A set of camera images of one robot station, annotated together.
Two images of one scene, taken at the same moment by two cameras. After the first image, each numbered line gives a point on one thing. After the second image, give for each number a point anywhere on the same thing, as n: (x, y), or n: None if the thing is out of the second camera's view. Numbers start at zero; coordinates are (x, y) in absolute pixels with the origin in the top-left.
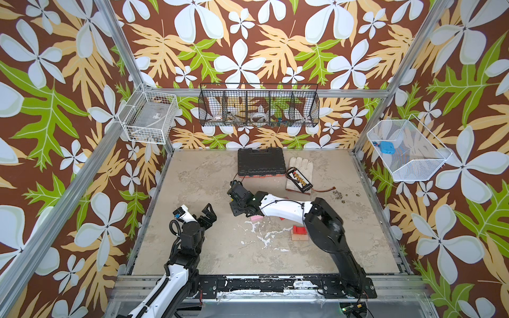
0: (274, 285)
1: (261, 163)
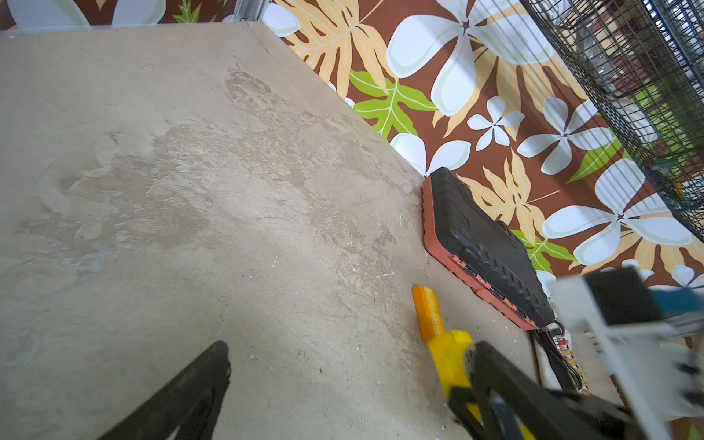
0: None
1: (480, 253)
